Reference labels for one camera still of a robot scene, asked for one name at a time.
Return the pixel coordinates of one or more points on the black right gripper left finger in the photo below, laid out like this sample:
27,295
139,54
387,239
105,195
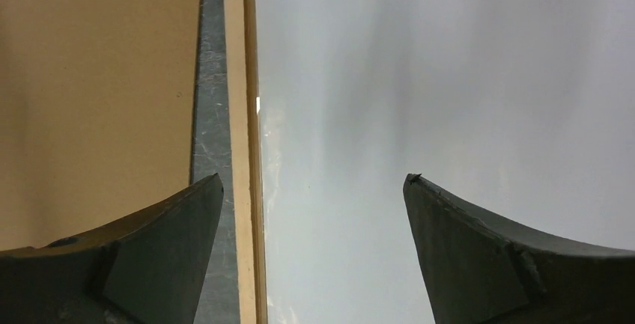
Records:
146,267

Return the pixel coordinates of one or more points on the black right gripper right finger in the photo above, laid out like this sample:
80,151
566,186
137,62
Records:
481,267

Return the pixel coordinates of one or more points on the plant window photo print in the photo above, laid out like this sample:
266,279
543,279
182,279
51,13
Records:
523,107

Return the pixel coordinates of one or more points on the brown fibreboard backing board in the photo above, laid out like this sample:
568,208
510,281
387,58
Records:
96,111

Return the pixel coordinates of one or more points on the golden wooden picture frame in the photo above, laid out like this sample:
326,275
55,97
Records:
243,96

